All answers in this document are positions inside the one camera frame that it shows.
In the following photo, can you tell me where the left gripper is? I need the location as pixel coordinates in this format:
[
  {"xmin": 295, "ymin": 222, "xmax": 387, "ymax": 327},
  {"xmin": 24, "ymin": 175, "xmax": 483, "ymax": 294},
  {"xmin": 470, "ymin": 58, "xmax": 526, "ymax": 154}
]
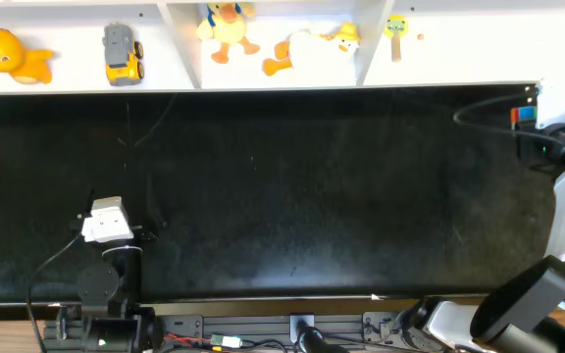
[{"xmin": 86, "ymin": 187, "xmax": 160, "ymax": 242}]

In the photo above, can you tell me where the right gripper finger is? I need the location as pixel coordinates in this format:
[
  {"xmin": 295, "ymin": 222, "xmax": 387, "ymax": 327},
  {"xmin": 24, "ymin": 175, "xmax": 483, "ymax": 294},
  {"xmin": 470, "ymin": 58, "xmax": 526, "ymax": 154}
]
[{"xmin": 511, "ymin": 122, "xmax": 539, "ymax": 161}]

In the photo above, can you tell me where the many-coloured puzzle cube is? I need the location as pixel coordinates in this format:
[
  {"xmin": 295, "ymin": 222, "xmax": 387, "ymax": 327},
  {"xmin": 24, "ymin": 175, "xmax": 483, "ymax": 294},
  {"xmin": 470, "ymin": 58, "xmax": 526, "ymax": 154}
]
[{"xmin": 510, "ymin": 105, "xmax": 539, "ymax": 126}]

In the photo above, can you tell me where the grey and yellow toy truck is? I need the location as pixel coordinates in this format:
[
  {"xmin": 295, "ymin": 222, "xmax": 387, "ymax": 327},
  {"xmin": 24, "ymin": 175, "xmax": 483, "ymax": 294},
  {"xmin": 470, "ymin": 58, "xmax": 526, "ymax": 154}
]
[{"xmin": 102, "ymin": 22, "xmax": 145, "ymax": 87}]

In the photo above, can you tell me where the yellow rubber duck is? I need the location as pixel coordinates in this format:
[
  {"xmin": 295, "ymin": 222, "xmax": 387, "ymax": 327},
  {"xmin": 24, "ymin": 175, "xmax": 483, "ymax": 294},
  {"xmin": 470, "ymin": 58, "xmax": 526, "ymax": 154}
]
[{"xmin": 0, "ymin": 27, "xmax": 55, "ymax": 85}]

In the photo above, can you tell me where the yellow rattle drum toy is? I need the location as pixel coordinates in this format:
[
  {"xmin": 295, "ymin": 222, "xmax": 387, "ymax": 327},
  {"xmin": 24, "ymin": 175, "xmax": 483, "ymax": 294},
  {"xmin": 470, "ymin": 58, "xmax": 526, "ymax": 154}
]
[{"xmin": 384, "ymin": 15, "xmax": 426, "ymax": 64}]

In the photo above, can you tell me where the white shelf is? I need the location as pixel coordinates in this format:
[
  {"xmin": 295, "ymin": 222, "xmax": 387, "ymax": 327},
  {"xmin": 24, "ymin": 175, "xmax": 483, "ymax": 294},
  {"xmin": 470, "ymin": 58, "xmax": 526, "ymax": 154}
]
[{"xmin": 0, "ymin": 0, "xmax": 565, "ymax": 96}]

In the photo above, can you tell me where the yellow plush duck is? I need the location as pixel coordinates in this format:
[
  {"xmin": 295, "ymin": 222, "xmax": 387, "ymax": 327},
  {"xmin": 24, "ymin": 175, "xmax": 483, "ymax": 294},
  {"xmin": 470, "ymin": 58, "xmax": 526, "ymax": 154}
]
[{"xmin": 195, "ymin": 2, "xmax": 262, "ymax": 65}]

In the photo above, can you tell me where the white plush duck with hat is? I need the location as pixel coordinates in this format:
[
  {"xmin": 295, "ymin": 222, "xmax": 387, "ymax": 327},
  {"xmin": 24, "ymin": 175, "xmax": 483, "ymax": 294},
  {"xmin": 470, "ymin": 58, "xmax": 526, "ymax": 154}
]
[{"xmin": 261, "ymin": 22, "xmax": 361, "ymax": 77}]

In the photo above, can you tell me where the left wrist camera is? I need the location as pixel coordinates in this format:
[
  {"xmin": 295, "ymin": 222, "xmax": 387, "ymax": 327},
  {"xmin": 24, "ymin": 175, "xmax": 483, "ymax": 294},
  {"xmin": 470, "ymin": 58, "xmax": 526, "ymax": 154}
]
[{"xmin": 80, "ymin": 195, "xmax": 135, "ymax": 244}]

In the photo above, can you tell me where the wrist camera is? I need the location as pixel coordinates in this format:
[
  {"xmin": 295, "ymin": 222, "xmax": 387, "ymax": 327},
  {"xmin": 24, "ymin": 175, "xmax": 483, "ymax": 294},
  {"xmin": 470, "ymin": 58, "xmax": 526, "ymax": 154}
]
[
  {"xmin": 535, "ymin": 77, "xmax": 565, "ymax": 129},
  {"xmin": 80, "ymin": 195, "xmax": 135, "ymax": 244}
]

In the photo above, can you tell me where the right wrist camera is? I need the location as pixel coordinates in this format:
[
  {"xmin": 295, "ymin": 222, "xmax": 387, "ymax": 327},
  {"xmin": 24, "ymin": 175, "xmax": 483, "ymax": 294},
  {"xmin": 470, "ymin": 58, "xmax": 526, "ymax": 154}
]
[{"xmin": 535, "ymin": 77, "xmax": 565, "ymax": 129}]

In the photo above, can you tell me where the mounting rail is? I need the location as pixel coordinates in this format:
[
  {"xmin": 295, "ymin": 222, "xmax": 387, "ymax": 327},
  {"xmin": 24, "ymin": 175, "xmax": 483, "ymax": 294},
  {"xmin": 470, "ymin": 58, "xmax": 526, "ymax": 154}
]
[{"xmin": 41, "ymin": 306, "xmax": 436, "ymax": 353}]

